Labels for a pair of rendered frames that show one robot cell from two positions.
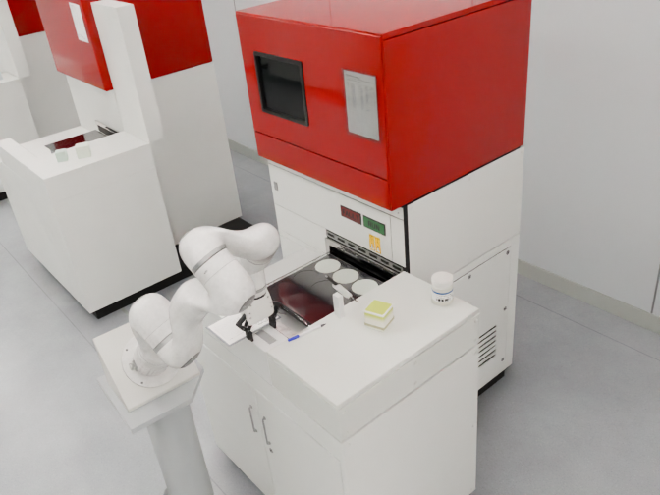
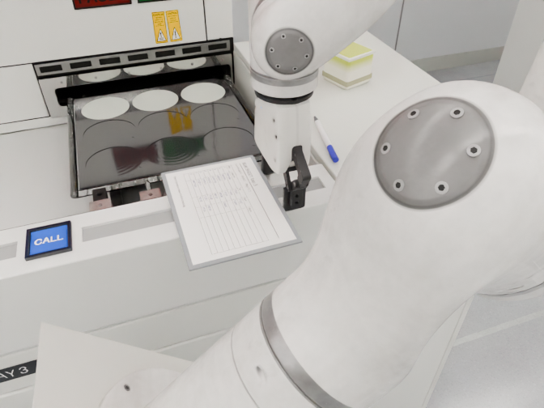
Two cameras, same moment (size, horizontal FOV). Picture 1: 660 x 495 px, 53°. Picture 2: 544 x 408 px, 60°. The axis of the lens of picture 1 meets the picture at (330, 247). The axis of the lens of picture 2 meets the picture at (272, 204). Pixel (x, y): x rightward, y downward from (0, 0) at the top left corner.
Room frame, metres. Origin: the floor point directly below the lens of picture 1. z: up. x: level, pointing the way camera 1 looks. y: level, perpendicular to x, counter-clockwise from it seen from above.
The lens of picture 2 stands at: (1.58, 0.78, 1.39)
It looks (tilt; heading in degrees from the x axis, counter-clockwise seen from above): 40 degrees down; 287
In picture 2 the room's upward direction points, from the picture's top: straight up
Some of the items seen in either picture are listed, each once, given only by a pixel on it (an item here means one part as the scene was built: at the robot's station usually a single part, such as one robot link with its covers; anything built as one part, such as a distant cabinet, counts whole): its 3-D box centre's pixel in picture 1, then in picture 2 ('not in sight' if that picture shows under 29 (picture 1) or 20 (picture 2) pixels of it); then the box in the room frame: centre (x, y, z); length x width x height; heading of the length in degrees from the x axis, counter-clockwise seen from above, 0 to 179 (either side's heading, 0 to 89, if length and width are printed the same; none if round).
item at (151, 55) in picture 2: (362, 250); (138, 57); (2.19, -0.12, 0.96); 0.44 x 0.01 x 0.02; 37
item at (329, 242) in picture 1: (362, 264); (142, 83); (2.19, -0.12, 0.89); 0.44 x 0.02 x 0.10; 37
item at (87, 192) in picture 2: (286, 309); (180, 173); (1.94, 0.18, 0.90); 0.38 x 0.01 x 0.01; 37
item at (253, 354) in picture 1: (234, 326); (160, 254); (1.88, 0.37, 0.89); 0.55 x 0.09 x 0.14; 37
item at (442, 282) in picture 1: (442, 289); not in sight; (1.80, -0.36, 1.01); 0.07 x 0.07 x 0.10
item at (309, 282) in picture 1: (324, 288); (163, 124); (2.05, 0.04, 0.90); 0.34 x 0.34 x 0.01; 37
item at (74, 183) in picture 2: (294, 271); (71, 141); (2.19, 0.15, 0.90); 0.37 x 0.01 x 0.01; 127
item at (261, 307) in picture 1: (256, 303); (283, 120); (1.73, 0.25, 1.08); 0.10 x 0.07 x 0.11; 127
